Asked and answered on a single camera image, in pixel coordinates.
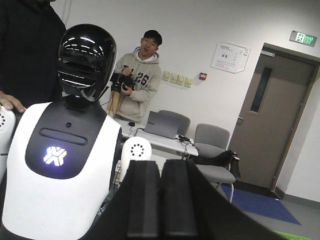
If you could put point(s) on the grey laptop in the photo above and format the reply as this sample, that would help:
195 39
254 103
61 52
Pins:
161 125

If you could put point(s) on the man in beige hoodie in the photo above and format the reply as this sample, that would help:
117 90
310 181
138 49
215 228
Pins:
143 66

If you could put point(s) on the white humanoid robot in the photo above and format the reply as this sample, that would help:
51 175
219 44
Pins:
63 154

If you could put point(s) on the grey office chair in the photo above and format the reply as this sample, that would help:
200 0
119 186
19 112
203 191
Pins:
213 160
182 120

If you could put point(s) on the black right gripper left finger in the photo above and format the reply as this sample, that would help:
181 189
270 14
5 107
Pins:
133 213

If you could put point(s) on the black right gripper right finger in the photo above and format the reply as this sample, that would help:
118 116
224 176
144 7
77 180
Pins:
192 209

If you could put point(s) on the white desk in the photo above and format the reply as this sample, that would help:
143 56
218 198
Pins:
161 146

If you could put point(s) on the brown door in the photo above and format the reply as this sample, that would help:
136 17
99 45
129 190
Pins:
270 113

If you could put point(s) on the green exit sign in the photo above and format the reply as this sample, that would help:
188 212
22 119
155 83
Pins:
303 38

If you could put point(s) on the person in dark clothes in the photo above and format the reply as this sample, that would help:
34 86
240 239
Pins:
30 35

